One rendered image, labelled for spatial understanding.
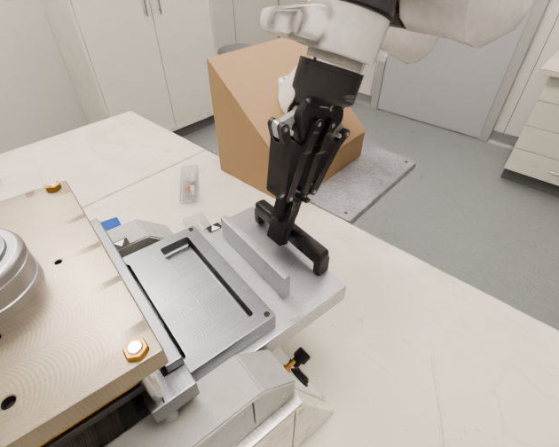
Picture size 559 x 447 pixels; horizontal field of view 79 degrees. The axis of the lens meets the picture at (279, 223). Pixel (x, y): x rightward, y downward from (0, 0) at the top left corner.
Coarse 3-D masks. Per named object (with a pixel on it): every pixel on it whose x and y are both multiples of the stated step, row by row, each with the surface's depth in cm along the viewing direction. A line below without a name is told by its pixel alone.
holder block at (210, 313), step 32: (128, 256) 46; (160, 256) 46; (192, 256) 48; (160, 288) 42; (192, 288) 44; (224, 288) 44; (192, 320) 39; (224, 320) 40; (256, 320) 39; (192, 352) 36; (224, 352) 36
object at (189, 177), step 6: (186, 168) 105; (192, 168) 105; (198, 168) 105; (180, 174) 102; (186, 174) 102; (192, 174) 102; (198, 174) 102; (180, 180) 100; (186, 180) 100; (192, 180) 100; (198, 180) 100; (180, 186) 97; (186, 186) 97; (192, 186) 97; (198, 186) 97; (180, 192) 95; (186, 192) 95; (192, 192) 95; (198, 192) 95; (180, 198) 93; (186, 198) 93; (192, 198) 93; (198, 198) 93
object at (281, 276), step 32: (224, 224) 50; (256, 224) 55; (224, 256) 49; (256, 256) 45; (288, 256) 49; (256, 288) 45; (288, 288) 43; (320, 288) 45; (288, 320) 41; (128, 416) 33
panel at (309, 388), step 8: (272, 352) 49; (280, 352) 56; (280, 360) 49; (288, 360) 56; (288, 368) 44; (296, 376) 48; (296, 384) 44; (304, 384) 48; (304, 392) 45; (312, 392) 50
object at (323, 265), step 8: (264, 200) 53; (256, 208) 53; (264, 208) 52; (272, 208) 51; (256, 216) 54; (264, 216) 52; (296, 232) 47; (304, 232) 47; (288, 240) 49; (296, 240) 47; (304, 240) 46; (312, 240) 46; (304, 248) 46; (312, 248) 45; (320, 248) 45; (312, 256) 45; (320, 256) 44; (328, 256) 46; (320, 264) 45; (320, 272) 46
